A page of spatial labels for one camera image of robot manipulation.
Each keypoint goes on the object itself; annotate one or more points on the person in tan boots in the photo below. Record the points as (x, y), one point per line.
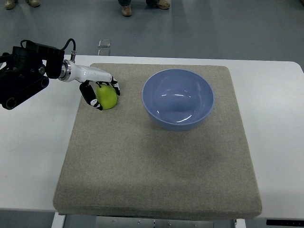
(126, 8)

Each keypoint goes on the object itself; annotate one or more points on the upper metal floor plate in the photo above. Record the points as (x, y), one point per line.
(104, 43)

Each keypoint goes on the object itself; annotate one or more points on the beige fabric mat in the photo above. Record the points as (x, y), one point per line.
(120, 163)

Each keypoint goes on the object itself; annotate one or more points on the metal table frame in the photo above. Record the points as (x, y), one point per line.
(78, 221)

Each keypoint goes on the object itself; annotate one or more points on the green pear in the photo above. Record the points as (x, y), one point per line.
(106, 96)

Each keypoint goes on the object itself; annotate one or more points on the blue bowl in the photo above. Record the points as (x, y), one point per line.
(177, 99)

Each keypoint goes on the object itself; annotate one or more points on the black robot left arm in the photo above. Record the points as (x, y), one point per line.
(28, 70)

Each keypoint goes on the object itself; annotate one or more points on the metal floor plate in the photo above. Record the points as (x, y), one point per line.
(104, 43)
(104, 52)

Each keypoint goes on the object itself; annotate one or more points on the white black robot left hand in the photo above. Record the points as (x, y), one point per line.
(89, 78)

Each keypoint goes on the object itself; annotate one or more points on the lower metal floor plate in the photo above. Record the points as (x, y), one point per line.
(104, 52)

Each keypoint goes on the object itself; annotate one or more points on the black table control panel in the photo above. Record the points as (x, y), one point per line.
(286, 223)

